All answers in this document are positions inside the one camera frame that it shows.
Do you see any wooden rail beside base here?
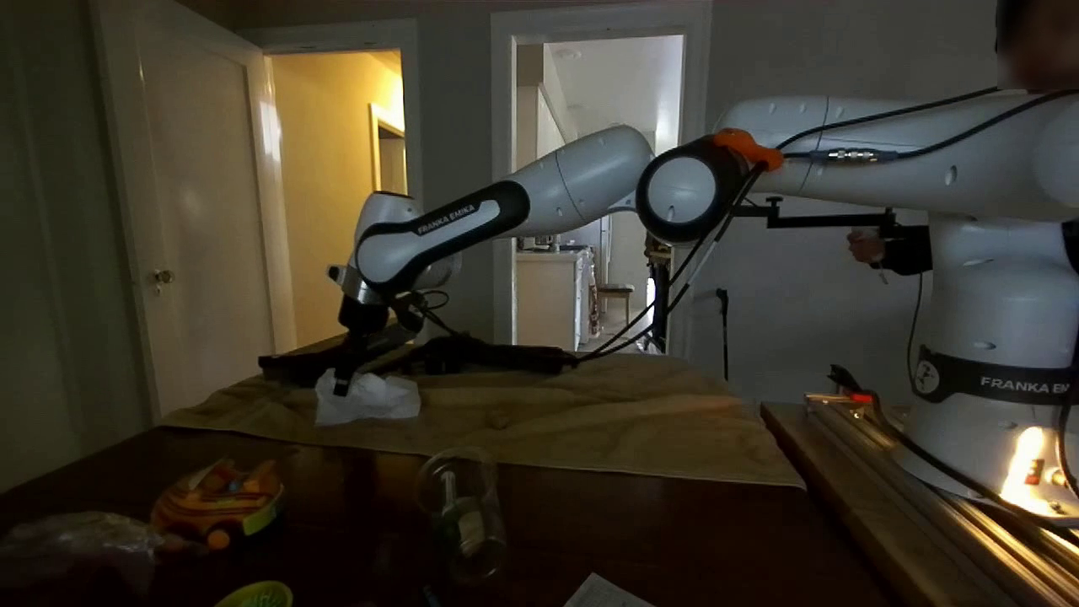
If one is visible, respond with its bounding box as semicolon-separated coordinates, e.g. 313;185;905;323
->
761;403;1079;607

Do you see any crumpled plastic bag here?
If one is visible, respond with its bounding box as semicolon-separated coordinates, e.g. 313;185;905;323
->
0;509;166;591

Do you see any yellow-green tennis ball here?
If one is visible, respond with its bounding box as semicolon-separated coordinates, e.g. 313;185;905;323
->
216;580;293;607

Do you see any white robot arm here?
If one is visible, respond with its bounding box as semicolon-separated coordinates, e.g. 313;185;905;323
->
329;92;1079;522

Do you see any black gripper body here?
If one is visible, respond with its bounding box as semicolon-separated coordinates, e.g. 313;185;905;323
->
337;298;425;353

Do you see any dark keyboard case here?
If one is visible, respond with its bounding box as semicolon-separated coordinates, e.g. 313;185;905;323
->
261;334;575;384

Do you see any clear plastic cup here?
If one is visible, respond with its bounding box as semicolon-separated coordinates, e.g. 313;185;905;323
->
417;447;510;588

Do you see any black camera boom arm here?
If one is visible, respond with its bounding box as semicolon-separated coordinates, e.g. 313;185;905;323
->
747;200;935;277

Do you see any orange toy in wrapper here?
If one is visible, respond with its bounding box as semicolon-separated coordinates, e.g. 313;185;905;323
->
147;457;282;552

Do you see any white napkin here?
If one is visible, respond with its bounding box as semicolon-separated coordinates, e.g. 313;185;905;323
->
313;370;422;428

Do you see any white door with knob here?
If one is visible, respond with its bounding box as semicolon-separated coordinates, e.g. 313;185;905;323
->
92;0;295;418

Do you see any tan cloth right side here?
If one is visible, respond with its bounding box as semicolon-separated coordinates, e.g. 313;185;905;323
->
166;353;802;489

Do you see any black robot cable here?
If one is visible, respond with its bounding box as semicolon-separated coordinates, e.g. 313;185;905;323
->
402;87;1079;364

